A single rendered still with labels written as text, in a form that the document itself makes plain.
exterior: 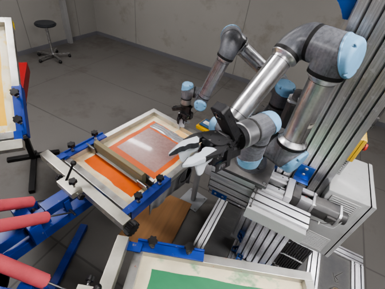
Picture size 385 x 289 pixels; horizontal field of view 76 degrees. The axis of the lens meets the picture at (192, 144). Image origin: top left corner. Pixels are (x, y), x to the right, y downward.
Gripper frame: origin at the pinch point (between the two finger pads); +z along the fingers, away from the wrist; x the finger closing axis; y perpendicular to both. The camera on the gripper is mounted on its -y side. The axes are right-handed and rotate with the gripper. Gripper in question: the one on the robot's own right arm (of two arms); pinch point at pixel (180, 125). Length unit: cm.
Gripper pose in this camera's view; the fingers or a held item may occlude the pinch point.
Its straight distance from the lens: 183.7
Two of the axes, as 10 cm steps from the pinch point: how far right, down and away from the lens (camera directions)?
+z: -1.1, 7.6, 6.4
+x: 5.9, -4.6, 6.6
